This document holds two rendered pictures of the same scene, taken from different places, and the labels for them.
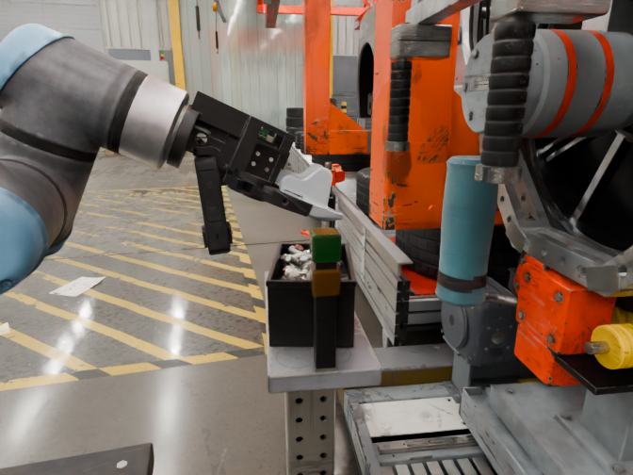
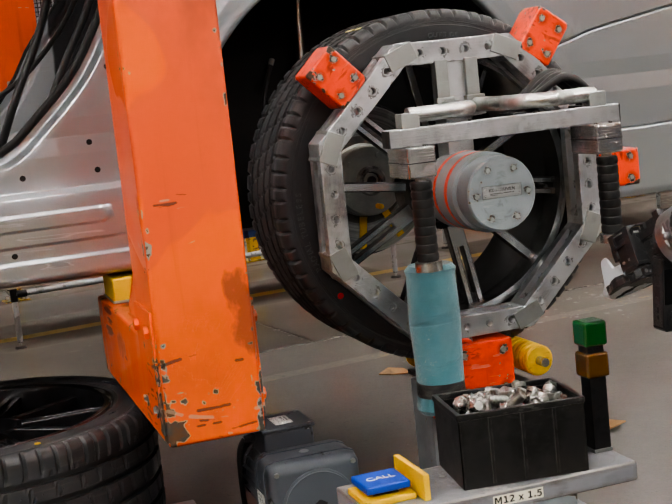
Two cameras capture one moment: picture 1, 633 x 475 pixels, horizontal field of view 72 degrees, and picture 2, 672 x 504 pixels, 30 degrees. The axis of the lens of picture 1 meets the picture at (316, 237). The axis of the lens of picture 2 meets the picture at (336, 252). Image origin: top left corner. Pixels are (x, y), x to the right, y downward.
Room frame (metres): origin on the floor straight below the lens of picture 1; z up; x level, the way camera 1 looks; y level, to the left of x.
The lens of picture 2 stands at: (1.30, 1.80, 1.07)
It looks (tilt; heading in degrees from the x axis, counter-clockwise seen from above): 8 degrees down; 259
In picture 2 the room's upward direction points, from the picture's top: 6 degrees counter-clockwise
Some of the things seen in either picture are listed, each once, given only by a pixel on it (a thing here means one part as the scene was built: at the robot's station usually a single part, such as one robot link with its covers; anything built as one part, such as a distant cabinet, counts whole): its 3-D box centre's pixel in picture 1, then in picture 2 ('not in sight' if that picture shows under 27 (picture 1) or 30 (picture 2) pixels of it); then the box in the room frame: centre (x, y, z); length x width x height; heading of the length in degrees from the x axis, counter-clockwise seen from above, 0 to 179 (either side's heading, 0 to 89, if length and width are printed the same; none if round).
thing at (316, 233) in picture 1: (325, 245); (589, 332); (0.57, -0.01, 0.64); 0.04 x 0.04 x 0.04; 7
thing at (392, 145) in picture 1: (399, 105); (424, 223); (0.78, -0.14, 0.83); 0.04 x 0.04 x 0.16
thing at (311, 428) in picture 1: (308, 403); not in sight; (0.79, 0.02, 0.21); 0.10 x 0.10 x 0.42; 7
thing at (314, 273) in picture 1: (324, 279); (592, 363); (0.57, -0.01, 0.59); 0.04 x 0.04 x 0.04; 7
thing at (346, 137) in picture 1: (364, 127); not in sight; (3.12, -0.33, 0.69); 0.52 x 0.17 x 0.35; 97
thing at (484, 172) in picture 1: (506, 101); (609, 196); (0.44, -0.19, 0.83); 0.04 x 0.04 x 0.16
